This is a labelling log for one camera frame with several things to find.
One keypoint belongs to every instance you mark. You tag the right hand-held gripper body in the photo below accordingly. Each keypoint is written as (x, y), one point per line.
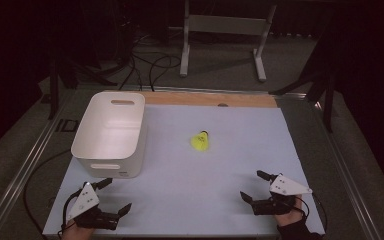
(278, 196)

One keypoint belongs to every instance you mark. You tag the person's left hand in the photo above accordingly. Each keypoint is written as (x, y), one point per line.
(76, 232)

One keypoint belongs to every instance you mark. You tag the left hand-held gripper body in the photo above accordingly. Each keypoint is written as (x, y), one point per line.
(87, 204)

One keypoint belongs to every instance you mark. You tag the white plastic bin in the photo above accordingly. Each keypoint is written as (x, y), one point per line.
(110, 133)

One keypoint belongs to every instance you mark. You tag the person's right hand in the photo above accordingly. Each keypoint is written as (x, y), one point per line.
(290, 214)

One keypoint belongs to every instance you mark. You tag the black tripod stand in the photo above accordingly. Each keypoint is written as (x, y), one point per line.
(76, 60)
(316, 76)

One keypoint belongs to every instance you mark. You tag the white metal stand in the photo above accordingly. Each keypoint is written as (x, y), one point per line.
(225, 36)

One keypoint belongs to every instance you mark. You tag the yellow-green small ball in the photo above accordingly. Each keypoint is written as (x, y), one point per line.
(200, 140)

